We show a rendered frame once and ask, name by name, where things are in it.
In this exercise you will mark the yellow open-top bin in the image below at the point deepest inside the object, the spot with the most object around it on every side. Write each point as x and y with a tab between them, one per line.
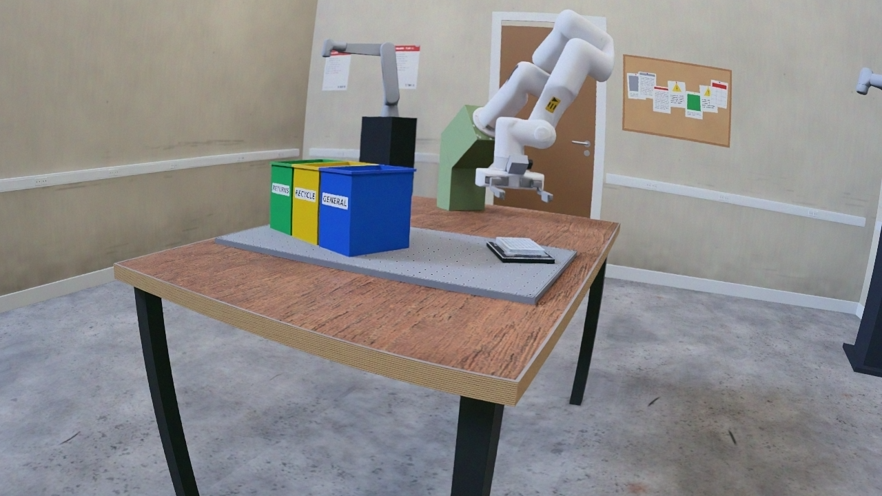
306	199

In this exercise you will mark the green open-top bin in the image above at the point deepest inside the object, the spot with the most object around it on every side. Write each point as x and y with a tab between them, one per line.
282	186

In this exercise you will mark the blue bin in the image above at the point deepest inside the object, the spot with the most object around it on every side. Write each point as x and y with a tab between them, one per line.
365	209

